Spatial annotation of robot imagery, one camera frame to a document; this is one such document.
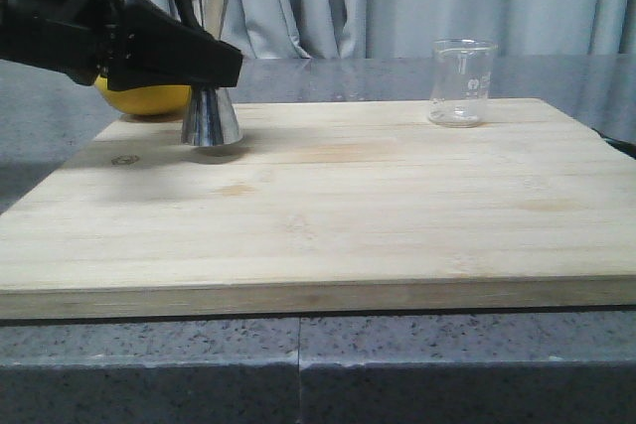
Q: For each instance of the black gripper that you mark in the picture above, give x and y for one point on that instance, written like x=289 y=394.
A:
x=77 y=38

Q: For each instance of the steel double jigger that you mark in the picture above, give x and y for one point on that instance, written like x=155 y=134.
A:
x=210 y=118

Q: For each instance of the yellow lemon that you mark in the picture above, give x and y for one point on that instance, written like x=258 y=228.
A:
x=148 y=100

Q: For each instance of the wooden cutting board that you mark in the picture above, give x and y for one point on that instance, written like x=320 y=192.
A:
x=327 y=207

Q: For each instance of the clear glass beaker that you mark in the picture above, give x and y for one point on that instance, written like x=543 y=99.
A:
x=462 y=71

